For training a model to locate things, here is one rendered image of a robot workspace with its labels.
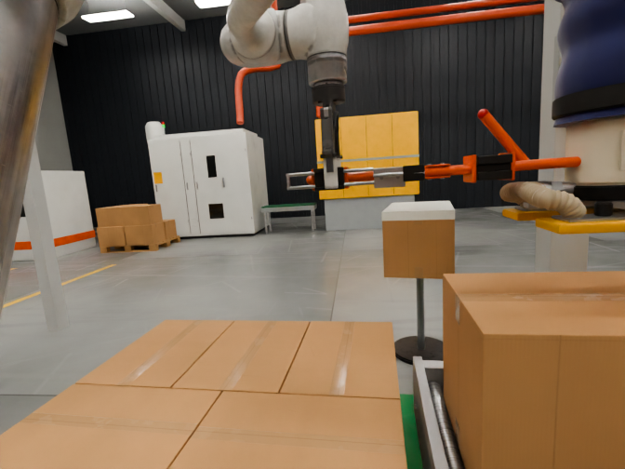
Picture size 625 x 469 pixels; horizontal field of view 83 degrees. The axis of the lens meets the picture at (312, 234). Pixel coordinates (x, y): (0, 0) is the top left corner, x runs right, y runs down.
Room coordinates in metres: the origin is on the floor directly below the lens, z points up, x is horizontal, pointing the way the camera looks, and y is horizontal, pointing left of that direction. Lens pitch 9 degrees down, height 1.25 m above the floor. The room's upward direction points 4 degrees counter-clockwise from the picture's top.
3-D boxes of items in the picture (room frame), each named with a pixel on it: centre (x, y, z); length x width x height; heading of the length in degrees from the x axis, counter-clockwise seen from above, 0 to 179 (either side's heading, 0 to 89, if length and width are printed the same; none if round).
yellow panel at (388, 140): (8.37, -1.36, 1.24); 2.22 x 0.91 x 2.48; 83
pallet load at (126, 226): (7.50, 3.64, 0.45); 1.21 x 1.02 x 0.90; 83
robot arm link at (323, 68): (0.85, -0.06, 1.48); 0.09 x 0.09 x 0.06
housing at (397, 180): (0.83, -0.19, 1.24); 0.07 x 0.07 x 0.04; 80
